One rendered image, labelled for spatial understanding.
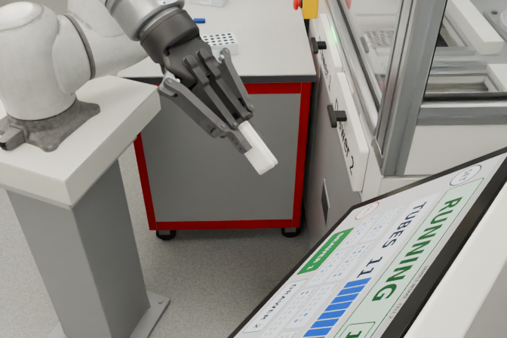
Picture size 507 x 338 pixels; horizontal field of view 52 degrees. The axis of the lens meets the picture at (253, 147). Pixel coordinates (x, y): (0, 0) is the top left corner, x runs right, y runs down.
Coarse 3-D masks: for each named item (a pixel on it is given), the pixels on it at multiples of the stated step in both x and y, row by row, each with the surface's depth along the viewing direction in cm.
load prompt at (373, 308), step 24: (456, 192) 57; (432, 216) 56; (456, 216) 52; (408, 240) 54; (432, 240) 50; (408, 264) 49; (384, 288) 48; (360, 312) 46; (384, 312) 43; (336, 336) 45; (360, 336) 42
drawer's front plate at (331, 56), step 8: (320, 16) 144; (320, 24) 145; (328, 24) 140; (320, 32) 145; (328, 32) 136; (328, 40) 133; (328, 48) 132; (336, 48) 129; (320, 56) 146; (328, 56) 132; (336, 56) 126; (328, 64) 132; (336, 64) 123; (328, 72) 132; (336, 72) 124; (328, 80) 132; (328, 88) 133
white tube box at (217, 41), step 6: (204, 36) 164; (210, 36) 164; (216, 36) 163; (222, 36) 163; (228, 36) 163; (234, 36) 163; (210, 42) 160; (216, 42) 160; (222, 42) 160; (228, 42) 160; (234, 42) 161; (216, 48) 158; (222, 48) 159; (228, 48) 159; (234, 48) 160
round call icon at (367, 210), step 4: (380, 200) 74; (368, 204) 76; (372, 204) 75; (376, 204) 74; (364, 208) 76; (368, 208) 75; (372, 208) 73; (360, 212) 76; (364, 212) 74; (368, 212) 73; (372, 212) 72; (356, 216) 75; (360, 216) 74; (364, 216) 72; (368, 216) 71; (352, 220) 74
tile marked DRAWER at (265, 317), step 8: (304, 280) 65; (288, 288) 66; (296, 288) 64; (280, 296) 65; (288, 296) 63; (272, 304) 64; (280, 304) 63; (264, 312) 64; (272, 312) 62; (256, 320) 63; (264, 320) 61; (248, 328) 62; (256, 328) 60
